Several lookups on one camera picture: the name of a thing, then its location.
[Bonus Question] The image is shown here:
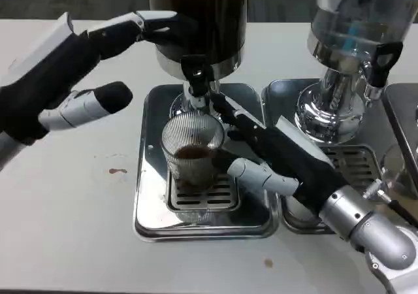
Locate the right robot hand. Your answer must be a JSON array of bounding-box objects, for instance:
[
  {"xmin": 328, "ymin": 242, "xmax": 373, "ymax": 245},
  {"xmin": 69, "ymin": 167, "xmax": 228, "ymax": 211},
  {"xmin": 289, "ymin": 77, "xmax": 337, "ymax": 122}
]
[{"xmin": 210, "ymin": 93, "xmax": 344, "ymax": 218}]

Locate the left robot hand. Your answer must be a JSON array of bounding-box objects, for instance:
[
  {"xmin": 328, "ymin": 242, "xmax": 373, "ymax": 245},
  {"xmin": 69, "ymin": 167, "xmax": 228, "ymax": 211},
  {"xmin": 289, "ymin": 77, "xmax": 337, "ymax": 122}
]
[{"xmin": 0, "ymin": 10, "xmax": 197, "ymax": 146}]

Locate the clear ribbed glass cup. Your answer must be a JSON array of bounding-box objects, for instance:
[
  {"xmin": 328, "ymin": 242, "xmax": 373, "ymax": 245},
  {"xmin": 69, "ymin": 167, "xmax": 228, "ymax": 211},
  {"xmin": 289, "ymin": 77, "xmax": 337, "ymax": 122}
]
[{"xmin": 159, "ymin": 112, "xmax": 226, "ymax": 186}]

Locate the steel drip grid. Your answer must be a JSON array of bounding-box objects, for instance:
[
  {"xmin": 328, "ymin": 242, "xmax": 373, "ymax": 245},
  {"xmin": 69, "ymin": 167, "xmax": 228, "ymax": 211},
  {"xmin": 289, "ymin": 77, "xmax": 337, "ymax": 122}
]
[
  {"xmin": 321, "ymin": 144, "xmax": 381, "ymax": 192},
  {"xmin": 167, "ymin": 172, "xmax": 241, "ymax": 212}
]

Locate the clear smooth glass cup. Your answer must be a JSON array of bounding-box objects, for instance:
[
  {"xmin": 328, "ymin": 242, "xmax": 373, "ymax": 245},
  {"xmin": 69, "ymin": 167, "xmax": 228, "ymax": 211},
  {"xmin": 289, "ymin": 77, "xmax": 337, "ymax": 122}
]
[{"xmin": 380, "ymin": 143, "xmax": 414, "ymax": 197}]

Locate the clear drink dispenser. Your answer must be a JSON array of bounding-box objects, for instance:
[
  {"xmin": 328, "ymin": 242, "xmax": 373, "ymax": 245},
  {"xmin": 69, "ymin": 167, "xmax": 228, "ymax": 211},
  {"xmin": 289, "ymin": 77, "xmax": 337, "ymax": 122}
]
[{"xmin": 295, "ymin": 0, "xmax": 418, "ymax": 144}]

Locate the dark drink dispenser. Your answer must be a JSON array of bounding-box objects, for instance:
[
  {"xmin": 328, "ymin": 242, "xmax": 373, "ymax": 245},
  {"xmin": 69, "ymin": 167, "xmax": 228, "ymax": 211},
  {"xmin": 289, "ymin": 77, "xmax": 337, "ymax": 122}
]
[{"xmin": 148, "ymin": 0, "xmax": 251, "ymax": 125}]

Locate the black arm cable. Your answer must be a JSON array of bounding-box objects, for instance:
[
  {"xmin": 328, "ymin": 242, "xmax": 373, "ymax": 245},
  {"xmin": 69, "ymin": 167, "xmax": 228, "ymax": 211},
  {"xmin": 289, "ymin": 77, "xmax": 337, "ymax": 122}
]
[{"xmin": 362, "ymin": 179, "xmax": 418, "ymax": 226}]

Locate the black tap handle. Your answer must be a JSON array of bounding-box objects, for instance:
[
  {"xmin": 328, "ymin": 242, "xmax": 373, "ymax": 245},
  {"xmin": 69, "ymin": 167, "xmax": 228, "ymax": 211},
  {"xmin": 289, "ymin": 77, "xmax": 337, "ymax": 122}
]
[
  {"xmin": 181, "ymin": 54, "xmax": 215, "ymax": 107},
  {"xmin": 364, "ymin": 41, "xmax": 404, "ymax": 99}
]

